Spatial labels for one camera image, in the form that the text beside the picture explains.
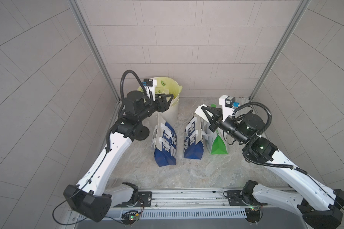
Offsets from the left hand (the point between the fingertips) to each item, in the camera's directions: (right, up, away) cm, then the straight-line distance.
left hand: (171, 94), depth 65 cm
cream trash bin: (-2, -11, +22) cm, 25 cm away
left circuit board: (-20, -57, +1) cm, 61 cm away
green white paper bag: (+25, -26, +16) cm, 40 cm away
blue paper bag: (-4, -25, +10) cm, 27 cm away
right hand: (+13, -7, -8) cm, 16 cm away
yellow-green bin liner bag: (-5, +9, +30) cm, 31 cm away
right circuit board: (+39, -58, +3) cm, 70 cm away
